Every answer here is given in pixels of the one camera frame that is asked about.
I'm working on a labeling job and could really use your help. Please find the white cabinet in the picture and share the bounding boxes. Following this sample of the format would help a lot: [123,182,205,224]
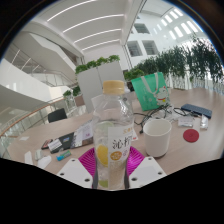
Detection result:
[76,60,126,113]

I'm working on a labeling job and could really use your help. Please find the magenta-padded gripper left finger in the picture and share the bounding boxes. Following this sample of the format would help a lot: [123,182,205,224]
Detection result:
[56,147,98,189]

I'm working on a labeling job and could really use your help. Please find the white power strip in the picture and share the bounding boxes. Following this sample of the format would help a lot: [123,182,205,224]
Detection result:
[23,150,34,166]

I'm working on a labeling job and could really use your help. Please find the row of green plants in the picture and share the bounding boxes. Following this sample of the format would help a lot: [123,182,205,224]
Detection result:
[123,34,224,94]

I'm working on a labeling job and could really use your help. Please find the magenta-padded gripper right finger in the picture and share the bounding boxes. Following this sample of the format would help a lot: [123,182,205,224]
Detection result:
[125,145,168,190]

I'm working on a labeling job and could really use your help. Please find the small dark phone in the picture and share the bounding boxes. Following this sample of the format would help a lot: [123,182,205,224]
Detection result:
[40,138,54,150]

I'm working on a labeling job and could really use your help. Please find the green plants in planter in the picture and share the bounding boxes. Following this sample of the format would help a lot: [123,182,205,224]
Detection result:
[62,85,82,108]

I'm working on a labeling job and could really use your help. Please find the black flat case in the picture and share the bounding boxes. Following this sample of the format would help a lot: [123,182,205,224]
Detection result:
[48,132,75,154]

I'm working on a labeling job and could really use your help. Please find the small white charger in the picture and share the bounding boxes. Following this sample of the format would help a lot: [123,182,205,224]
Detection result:
[34,148,44,161]

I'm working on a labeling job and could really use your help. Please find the ceiling light strips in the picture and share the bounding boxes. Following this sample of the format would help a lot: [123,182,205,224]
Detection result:
[46,0,126,51]

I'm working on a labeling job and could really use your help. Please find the dark blue keyboard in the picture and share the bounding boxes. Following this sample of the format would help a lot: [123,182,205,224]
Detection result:
[180,103,213,120]

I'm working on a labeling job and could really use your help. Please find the white cup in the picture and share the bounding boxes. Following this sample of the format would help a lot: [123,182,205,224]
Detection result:
[142,118,173,159]

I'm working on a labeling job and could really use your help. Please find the black chair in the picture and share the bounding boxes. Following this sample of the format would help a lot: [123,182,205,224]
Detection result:
[47,107,68,124]

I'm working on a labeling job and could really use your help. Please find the glass balustrade with handrail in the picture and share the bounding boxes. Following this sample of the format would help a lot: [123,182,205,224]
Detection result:
[0,96,73,158]

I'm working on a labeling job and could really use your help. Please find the white computer mouse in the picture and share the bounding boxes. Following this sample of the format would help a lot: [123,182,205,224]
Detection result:
[36,154,53,169]

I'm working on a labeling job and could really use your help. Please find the blue green tube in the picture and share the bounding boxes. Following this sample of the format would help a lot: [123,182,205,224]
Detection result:
[55,149,72,162]

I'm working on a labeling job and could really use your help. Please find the green plants atop cabinet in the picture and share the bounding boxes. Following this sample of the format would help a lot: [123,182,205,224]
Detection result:
[74,54,121,75]

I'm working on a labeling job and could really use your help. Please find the green tote bag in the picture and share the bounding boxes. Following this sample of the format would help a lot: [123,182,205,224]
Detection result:
[130,71,172,112]

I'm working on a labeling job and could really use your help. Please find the clear drink bottle yellow cap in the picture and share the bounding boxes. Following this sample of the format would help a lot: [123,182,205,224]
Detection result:
[91,79,135,191]

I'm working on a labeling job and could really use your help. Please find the clear plastic packet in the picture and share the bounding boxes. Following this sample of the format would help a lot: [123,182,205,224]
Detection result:
[177,116,196,128]
[199,114,209,130]

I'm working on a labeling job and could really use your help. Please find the flat round red coaster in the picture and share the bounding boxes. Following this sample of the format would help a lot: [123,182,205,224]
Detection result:
[182,128,200,143]

